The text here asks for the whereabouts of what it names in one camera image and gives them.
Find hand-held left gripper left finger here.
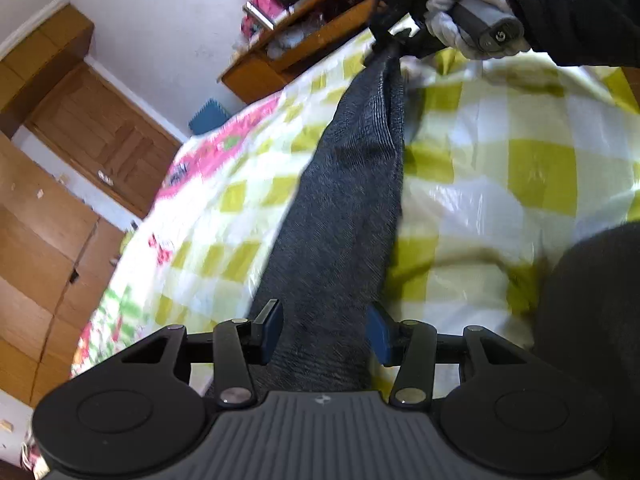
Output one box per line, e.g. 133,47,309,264
120,299,284,408

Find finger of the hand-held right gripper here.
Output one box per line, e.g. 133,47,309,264
396,30,445,59
366,5,401,64

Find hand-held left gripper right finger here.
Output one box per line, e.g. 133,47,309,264
366,305,526,408

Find dark grey pants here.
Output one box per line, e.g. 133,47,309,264
205,47,407,397

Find person's right forearm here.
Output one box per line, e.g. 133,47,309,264
502,0,640,69

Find white plastic bags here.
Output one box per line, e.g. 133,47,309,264
267,12,327,59

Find wooden desk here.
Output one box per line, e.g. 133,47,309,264
217,0,422,106

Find cartoon printed quilt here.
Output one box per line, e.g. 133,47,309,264
70,94,287,382

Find blue foam mat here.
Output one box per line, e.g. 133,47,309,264
189,99,227,136

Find wooden wardrobe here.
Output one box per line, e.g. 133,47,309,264
0,2,127,408

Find wooden door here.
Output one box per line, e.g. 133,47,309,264
25,62,184,219

